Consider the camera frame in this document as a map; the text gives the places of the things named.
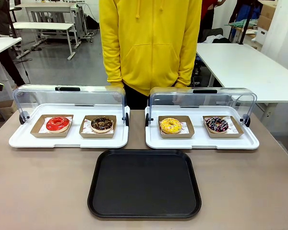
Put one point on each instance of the low white bench table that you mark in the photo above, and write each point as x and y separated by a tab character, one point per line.
43	26

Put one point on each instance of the black office chair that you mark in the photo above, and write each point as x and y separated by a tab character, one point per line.
213	32

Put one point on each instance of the flat cardboard box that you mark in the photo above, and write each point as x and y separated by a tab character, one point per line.
2	107

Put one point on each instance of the clear hinged display lid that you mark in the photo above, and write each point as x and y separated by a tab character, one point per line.
67	88
204	91

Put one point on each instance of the white printed paper liner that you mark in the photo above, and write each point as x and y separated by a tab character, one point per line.
185	127
42	129
231	124
86	124

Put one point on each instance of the chocolate donut with nut bits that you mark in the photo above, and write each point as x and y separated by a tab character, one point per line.
96	126

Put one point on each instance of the person's right forearm yellow sleeve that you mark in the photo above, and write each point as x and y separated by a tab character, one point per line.
112	67

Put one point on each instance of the white desk with metal legs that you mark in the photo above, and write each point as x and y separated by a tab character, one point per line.
2	45

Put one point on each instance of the brown cardboard donut tray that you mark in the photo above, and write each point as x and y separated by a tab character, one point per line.
239	131
191	133
83	133
36	131

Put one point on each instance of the yellow sprinkled donut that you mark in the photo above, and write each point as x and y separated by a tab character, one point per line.
165	127

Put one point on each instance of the red glazed donut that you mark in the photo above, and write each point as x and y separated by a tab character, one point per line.
51	125

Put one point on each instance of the white height adjustable desk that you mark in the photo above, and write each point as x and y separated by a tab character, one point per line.
50	6

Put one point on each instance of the person's left forearm yellow sleeve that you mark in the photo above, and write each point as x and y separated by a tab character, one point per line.
186	67

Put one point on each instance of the black metal pole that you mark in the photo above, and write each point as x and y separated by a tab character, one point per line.
247	24

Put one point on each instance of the white storage box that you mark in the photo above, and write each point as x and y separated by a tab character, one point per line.
260	36

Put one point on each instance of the person in yellow hoodie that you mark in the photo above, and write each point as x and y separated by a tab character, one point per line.
148	48

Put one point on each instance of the green sheet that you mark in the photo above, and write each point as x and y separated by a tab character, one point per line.
242	24

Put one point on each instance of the bystander in red top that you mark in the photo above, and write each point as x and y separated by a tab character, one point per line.
210	14

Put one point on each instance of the brown cardboard box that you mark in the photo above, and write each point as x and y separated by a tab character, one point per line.
266	16

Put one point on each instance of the dark donut with pink drizzle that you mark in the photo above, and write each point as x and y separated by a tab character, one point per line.
211	126

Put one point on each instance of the large white table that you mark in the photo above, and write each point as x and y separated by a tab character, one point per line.
242	67

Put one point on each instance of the bystander in dark clothes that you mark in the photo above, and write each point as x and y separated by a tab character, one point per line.
0	16

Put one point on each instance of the black rectangular serving tray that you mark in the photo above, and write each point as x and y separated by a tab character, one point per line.
144	184

